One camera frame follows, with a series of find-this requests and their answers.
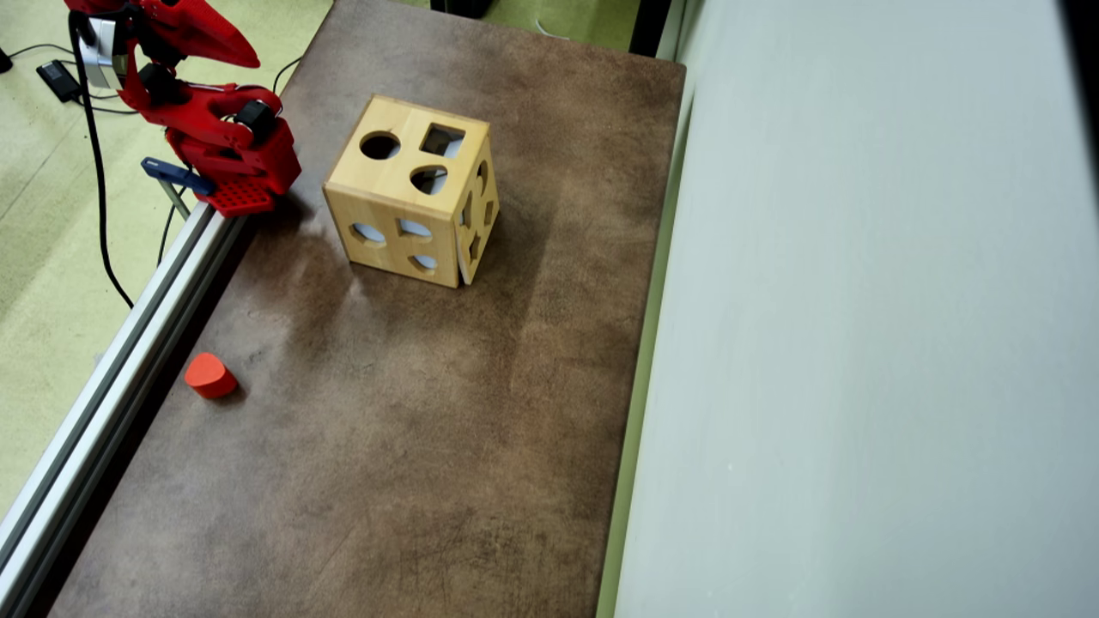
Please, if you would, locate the brown table mat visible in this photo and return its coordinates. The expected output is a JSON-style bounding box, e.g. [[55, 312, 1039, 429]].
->
[[47, 0, 688, 618]]

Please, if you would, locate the aluminium profile rail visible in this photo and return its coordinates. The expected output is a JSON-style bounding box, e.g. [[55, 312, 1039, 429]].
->
[[0, 202, 250, 618]]

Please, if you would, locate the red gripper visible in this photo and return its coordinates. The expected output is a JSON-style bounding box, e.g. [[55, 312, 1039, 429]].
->
[[116, 0, 261, 111]]

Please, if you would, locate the dark furniture post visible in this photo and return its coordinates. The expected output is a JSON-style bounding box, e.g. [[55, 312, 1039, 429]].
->
[[629, 0, 672, 58]]

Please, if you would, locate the orange rounded wooden block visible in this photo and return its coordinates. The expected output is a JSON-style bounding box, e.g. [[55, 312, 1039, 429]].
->
[[185, 352, 240, 400]]

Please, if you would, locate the thick black cable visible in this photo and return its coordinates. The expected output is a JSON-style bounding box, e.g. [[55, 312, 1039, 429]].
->
[[67, 10, 137, 307]]

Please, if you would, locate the wooden shape sorter box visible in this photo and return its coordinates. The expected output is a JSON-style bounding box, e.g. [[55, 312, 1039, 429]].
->
[[323, 94, 499, 289]]

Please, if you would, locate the silver wrist webcam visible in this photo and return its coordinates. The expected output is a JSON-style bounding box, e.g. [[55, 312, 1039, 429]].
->
[[79, 15, 123, 92]]

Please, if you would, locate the black power adapter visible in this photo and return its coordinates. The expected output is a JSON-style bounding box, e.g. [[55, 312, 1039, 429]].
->
[[36, 60, 83, 104]]

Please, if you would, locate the blue clamp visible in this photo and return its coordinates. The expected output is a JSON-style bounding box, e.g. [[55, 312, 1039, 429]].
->
[[142, 157, 216, 220]]

